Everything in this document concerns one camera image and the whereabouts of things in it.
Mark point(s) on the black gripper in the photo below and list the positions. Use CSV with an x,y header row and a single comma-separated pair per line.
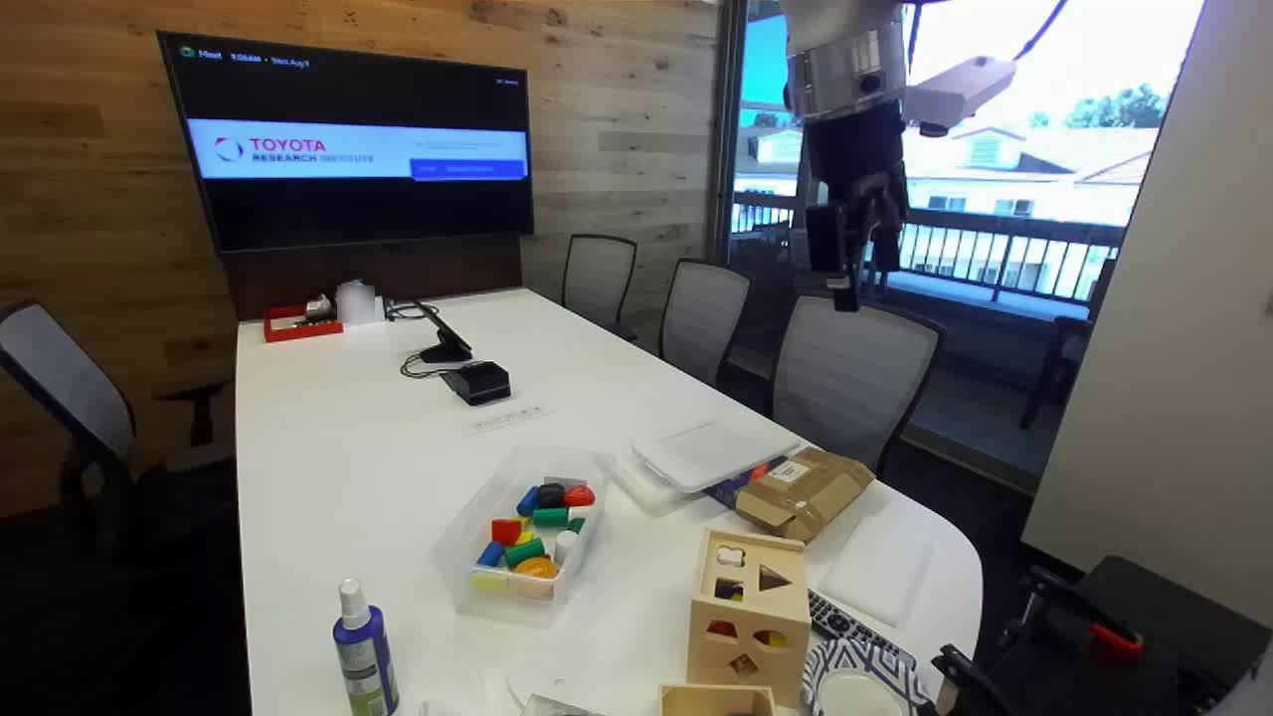
x,y
856,147

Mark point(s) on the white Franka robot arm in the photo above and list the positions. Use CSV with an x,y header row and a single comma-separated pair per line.
x,y
835,53

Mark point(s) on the grey mesh conference chair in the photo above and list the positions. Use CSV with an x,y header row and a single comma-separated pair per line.
x,y
596,279
847,379
703,321

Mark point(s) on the balcony railing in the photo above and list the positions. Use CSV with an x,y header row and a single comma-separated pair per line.
x,y
1009,252

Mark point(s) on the brown cardboard box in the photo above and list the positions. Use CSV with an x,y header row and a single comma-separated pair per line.
x,y
801,496

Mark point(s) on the white plastic lid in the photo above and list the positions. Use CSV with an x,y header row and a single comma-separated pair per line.
x,y
640,484

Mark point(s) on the white whiteboard panel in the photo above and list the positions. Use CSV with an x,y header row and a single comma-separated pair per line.
x,y
1180,332

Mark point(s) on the black square box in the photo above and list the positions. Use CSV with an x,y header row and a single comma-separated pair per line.
x,y
480,385

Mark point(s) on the wooden shape sorter box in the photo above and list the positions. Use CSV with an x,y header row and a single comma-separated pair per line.
x,y
748,650

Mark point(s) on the blue patterned paper plate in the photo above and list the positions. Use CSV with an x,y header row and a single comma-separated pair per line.
x,y
862,680

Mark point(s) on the green toy block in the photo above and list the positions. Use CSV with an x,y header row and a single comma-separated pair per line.
x,y
527,550

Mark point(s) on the red toy block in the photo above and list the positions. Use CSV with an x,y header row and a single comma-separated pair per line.
x,y
508,530

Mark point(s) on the yellow toy block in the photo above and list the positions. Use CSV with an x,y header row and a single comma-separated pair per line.
x,y
537,566

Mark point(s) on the small wooden box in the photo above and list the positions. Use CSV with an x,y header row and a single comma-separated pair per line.
x,y
718,702

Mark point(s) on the blue toy block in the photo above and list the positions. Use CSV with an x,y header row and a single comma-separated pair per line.
x,y
489,553

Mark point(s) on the white tissue box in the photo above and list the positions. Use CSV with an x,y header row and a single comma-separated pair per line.
x,y
358,304

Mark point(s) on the clear plastic bin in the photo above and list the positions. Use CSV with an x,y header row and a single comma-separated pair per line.
x,y
460,570

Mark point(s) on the black equipment case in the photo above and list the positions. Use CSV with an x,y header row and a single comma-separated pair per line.
x,y
1168,670

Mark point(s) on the red tray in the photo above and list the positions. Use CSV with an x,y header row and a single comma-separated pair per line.
x,y
295,324

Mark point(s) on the blue spray bottle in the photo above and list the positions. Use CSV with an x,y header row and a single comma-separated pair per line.
x,y
363,663

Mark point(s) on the grey swivel office chair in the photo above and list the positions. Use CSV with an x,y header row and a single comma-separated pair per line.
x,y
63,385

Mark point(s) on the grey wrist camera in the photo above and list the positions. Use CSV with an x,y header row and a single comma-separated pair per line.
x,y
957,93

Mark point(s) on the wall-mounted television screen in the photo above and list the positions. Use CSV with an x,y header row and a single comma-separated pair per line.
x,y
343,145

